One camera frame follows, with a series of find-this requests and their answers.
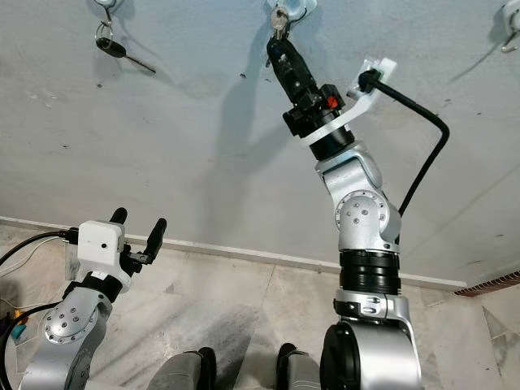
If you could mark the robot right leg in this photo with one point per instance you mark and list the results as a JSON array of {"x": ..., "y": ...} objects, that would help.
[{"x": 301, "y": 374}]

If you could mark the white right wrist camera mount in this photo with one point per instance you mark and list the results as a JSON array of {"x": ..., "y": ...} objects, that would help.
[{"x": 386, "y": 65}]

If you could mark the robot leg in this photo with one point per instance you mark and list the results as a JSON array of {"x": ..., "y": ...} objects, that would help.
[
  {"x": 183, "y": 374},
  {"x": 301, "y": 374}
]

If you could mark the white wall hook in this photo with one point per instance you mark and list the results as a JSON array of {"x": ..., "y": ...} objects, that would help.
[
  {"x": 106, "y": 3},
  {"x": 301, "y": 6},
  {"x": 513, "y": 36}
]

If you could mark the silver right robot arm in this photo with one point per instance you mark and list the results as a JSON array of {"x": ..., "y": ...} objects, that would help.
[{"x": 366, "y": 219}]

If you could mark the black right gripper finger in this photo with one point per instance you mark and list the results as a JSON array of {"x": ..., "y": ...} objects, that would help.
[
  {"x": 305, "y": 77},
  {"x": 283, "y": 69}
]

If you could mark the red mosaic tile wall trim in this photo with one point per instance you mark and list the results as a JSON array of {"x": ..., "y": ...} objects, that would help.
[{"x": 491, "y": 283}]

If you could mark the robot left leg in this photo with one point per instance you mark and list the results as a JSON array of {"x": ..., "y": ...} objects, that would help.
[{"x": 183, "y": 374}]

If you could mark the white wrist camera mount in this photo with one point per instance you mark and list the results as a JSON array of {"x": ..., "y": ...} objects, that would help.
[
  {"x": 386, "y": 65},
  {"x": 99, "y": 248}
]

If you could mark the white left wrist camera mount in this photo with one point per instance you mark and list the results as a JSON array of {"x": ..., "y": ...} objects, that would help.
[{"x": 99, "y": 248}]

